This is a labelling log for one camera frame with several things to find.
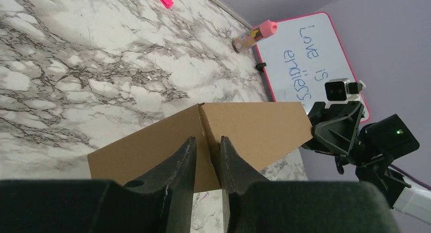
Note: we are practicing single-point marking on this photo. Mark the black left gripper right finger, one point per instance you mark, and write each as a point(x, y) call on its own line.
point(253, 203)

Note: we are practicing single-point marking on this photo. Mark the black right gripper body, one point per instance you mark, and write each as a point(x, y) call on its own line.
point(334, 129)

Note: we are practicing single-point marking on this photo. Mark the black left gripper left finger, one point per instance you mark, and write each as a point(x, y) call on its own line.
point(158, 201)

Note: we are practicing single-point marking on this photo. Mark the brown cardboard box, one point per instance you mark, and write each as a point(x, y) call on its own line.
point(262, 133)

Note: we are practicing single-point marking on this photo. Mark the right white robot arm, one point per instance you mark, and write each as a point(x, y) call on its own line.
point(372, 149)

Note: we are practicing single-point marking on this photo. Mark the pink-framed whiteboard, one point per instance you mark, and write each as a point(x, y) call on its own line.
point(303, 55)

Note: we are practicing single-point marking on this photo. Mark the pink-capped pen jar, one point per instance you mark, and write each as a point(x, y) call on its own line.
point(250, 38)

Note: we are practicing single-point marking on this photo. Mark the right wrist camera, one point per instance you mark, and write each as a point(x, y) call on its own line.
point(343, 90)

